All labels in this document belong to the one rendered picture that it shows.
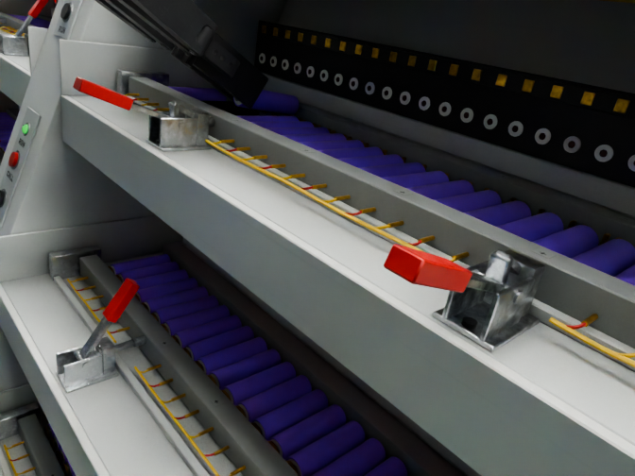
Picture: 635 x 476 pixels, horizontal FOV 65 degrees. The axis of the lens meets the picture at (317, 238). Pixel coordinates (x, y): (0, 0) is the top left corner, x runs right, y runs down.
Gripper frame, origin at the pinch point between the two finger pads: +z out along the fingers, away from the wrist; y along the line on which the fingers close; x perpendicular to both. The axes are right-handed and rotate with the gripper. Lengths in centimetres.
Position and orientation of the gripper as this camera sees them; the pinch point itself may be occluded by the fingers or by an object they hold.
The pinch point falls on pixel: (221, 66)
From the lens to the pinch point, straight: 44.4
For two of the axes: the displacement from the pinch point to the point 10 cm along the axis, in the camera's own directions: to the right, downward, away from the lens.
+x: -5.1, 8.6, 0.1
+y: -6.4, -3.9, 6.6
